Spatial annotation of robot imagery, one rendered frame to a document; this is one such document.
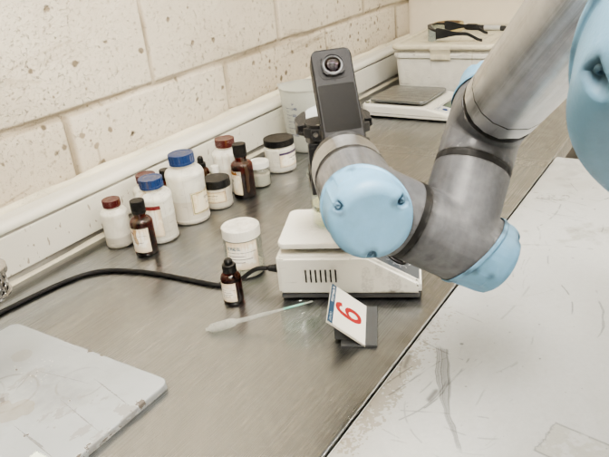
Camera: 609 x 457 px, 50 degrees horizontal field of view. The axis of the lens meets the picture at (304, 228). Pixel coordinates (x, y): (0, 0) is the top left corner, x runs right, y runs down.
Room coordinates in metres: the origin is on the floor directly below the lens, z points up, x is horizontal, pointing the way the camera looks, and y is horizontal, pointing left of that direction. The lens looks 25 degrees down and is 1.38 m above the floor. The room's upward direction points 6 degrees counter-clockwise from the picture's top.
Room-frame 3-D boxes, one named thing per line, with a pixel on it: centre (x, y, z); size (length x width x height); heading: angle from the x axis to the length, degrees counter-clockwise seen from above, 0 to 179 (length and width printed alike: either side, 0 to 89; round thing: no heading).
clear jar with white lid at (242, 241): (0.90, 0.10, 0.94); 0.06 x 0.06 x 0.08
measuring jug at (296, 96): (1.50, -0.05, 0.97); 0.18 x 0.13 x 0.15; 59
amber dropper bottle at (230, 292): (0.82, 0.11, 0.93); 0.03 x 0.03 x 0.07
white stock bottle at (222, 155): (1.28, 0.14, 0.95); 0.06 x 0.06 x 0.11
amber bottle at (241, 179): (1.23, 0.11, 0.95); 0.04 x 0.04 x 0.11
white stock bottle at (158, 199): (1.07, 0.26, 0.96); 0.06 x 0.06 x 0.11
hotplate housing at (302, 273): (0.85, -0.05, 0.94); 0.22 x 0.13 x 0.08; 79
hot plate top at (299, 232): (0.86, -0.03, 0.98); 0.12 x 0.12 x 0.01; 79
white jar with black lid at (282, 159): (1.37, 0.04, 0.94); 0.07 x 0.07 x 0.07
